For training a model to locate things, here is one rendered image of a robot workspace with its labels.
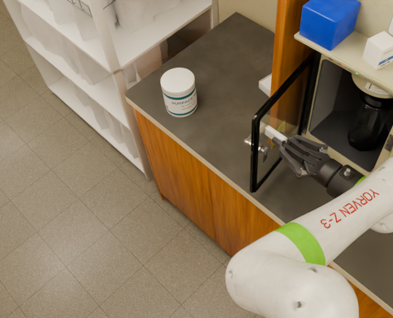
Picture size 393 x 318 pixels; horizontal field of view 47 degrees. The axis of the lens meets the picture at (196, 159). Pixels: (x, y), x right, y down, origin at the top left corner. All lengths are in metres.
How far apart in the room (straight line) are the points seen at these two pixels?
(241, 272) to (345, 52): 0.63
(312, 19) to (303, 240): 0.56
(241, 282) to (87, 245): 1.90
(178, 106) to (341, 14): 0.80
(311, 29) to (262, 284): 0.67
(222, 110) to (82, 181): 1.33
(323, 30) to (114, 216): 1.84
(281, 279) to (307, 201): 0.86
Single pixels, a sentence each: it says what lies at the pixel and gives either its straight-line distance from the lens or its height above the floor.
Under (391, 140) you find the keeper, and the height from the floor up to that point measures 1.21.
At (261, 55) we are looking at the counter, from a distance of 2.01.
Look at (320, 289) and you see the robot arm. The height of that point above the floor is 1.65.
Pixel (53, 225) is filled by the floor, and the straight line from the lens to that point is 2.78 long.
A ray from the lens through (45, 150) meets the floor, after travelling 3.11.
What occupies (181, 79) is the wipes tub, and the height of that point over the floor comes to 1.09.
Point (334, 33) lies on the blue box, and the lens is 1.16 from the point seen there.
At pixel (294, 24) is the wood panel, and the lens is 1.33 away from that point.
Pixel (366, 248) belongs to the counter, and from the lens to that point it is 1.54.
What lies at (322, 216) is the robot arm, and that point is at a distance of 0.92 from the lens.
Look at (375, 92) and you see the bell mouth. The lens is 1.38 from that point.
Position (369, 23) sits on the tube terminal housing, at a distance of 1.24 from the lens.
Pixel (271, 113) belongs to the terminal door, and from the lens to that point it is 1.28.
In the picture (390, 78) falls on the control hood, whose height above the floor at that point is 1.51.
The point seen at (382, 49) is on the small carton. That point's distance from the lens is 1.14.
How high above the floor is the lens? 2.30
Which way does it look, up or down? 55 degrees down
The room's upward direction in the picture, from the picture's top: 8 degrees counter-clockwise
